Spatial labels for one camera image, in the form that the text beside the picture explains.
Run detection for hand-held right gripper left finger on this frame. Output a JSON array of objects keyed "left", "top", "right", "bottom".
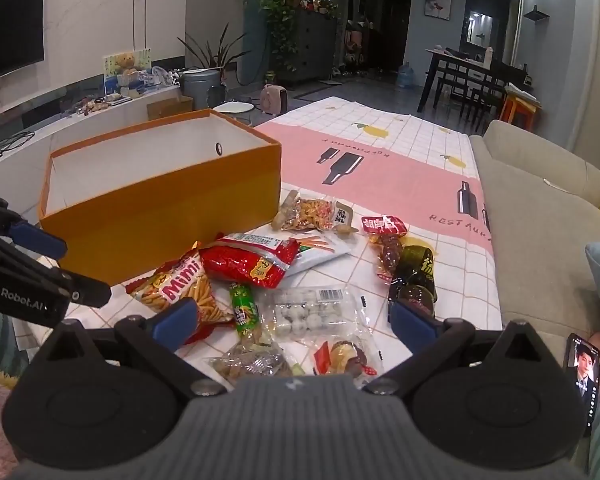
[{"left": 31, "top": 299, "right": 228, "bottom": 396}]

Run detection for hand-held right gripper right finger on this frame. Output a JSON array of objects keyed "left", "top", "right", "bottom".
[{"left": 365, "top": 301, "right": 563, "bottom": 395}]

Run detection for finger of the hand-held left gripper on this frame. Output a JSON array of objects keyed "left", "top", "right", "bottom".
[
  {"left": 0, "top": 232, "right": 112, "bottom": 309},
  {"left": 0, "top": 187, "right": 68, "bottom": 261}
]

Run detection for striped fries snack packet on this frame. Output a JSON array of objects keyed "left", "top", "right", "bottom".
[{"left": 127, "top": 245, "right": 237, "bottom": 346}]

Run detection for dark green egg packet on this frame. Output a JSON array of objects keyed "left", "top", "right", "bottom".
[{"left": 387, "top": 244, "right": 440, "bottom": 319}]

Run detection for orange cardboard box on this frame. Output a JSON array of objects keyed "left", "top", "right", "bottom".
[{"left": 38, "top": 108, "right": 283, "bottom": 287}]

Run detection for white spicy strip packet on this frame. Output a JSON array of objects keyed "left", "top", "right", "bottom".
[{"left": 230, "top": 231, "right": 353, "bottom": 279}]

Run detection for small green snack packet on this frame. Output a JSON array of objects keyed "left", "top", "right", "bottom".
[{"left": 229, "top": 282, "right": 262, "bottom": 344}]

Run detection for red dried meat packet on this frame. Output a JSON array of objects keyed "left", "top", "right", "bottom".
[{"left": 362, "top": 214, "right": 409, "bottom": 282}]

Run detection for red and brown snack packet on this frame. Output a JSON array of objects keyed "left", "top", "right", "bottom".
[{"left": 300, "top": 337, "right": 386, "bottom": 386}]

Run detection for clear packet of brown bits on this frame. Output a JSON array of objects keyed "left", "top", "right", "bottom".
[{"left": 205, "top": 342, "right": 293, "bottom": 386}]

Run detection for white television console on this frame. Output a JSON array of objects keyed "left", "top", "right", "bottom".
[{"left": 0, "top": 80, "right": 195, "bottom": 177}]

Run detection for clear packet of white balls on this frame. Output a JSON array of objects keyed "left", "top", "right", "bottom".
[{"left": 257, "top": 285, "right": 366, "bottom": 347}]

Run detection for beige sofa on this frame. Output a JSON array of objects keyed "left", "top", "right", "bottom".
[{"left": 467, "top": 119, "right": 600, "bottom": 361}]

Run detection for clear peanut packet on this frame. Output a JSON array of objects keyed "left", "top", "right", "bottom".
[{"left": 271, "top": 190, "right": 355, "bottom": 234}]

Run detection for pink and white checked tablecloth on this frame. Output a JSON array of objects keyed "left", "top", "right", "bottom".
[{"left": 10, "top": 96, "right": 505, "bottom": 393}]

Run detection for black smartphone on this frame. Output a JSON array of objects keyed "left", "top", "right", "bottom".
[{"left": 562, "top": 332, "right": 600, "bottom": 439}]

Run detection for brown cardboard box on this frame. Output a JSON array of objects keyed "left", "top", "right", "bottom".
[{"left": 146, "top": 96, "right": 195, "bottom": 121}]

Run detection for teddy bear picture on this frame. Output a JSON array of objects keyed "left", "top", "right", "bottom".
[{"left": 102, "top": 49, "right": 153, "bottom": 96}]

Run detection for grey metal bin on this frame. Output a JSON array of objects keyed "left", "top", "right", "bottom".
[{"left": 180, "top": 67, "right": 222, "bottom": 111}]

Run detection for white basin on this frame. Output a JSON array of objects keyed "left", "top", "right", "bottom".
[{"left": 215, "top": 101, "right": 255, "bottom": 116}]

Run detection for orange stool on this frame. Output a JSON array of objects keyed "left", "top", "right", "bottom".
[{"left": 500, "top": 87, "right": 542, "bottom": 131}]

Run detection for pink heater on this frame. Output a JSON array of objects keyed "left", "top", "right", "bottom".
[{"left": 261, "top": 84, "right": 289, "bottom": 116}]

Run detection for blue water jug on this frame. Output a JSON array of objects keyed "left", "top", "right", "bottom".
[{"left": 397, "top": 61, "right": 417, "bottom": 90}]

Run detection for spiky leaf plant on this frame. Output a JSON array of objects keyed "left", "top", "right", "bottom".
[{"left": 177, "top": 22, "right": 251, "bottom": 74}]

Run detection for dark dining table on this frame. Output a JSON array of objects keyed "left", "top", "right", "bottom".
[{"left": 417, "top": 49, "right": 529, "bottom": 114}]

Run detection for dark cabinet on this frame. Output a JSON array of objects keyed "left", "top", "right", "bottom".
[{"left": 280, "top": 10, "right": 339, "bottom": 84}]

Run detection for climbing green plant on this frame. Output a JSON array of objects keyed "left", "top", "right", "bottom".
[{"left": 260, "top": 0, "right": 305, "bottom": 74}]

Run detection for black cables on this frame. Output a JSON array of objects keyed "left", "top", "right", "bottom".
[{"left": 0, "top": 130, "right": 36, "bottom": 164}]

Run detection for framed wall picture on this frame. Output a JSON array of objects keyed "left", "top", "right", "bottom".
[{"left": 425, "top": 0, "right": 454, "bottom": 21}]

